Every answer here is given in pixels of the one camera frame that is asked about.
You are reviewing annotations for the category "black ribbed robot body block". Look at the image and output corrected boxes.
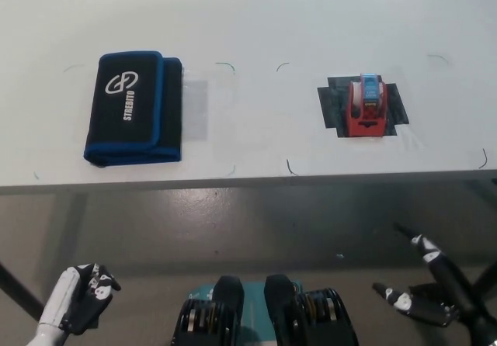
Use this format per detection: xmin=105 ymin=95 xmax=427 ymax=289
xmin=172 ymin=275 xmax=246 ymax=346
xmin=263 ymin=274 xmax=359 ymax=346

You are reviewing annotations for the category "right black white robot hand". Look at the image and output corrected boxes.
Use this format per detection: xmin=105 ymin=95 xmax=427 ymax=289
xmin=371 ymin=221 xmax=486 ymax=329

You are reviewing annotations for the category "black tape patch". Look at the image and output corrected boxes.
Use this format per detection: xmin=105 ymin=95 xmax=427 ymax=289
xmin=317 ymin=75 xmax=411 ymax=139

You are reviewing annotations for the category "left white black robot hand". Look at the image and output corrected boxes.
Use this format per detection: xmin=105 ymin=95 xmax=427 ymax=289
xmin=37 ymin=262 xmax=123 ymax=336

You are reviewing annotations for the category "clear tape patch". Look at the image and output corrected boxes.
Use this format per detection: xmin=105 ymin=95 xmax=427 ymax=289
xmin=181 ymin=67 xmax=210 ymax=142

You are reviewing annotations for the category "black blue Strebito notebook pouch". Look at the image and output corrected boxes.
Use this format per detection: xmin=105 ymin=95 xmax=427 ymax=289
xmin=82 ymin=50 xmax=184 ymax=167

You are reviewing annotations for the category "red tape dispenser blue label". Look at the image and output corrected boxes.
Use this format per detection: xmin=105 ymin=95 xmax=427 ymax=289
xmin=346 ymin=72 xmax=389 ymax=138

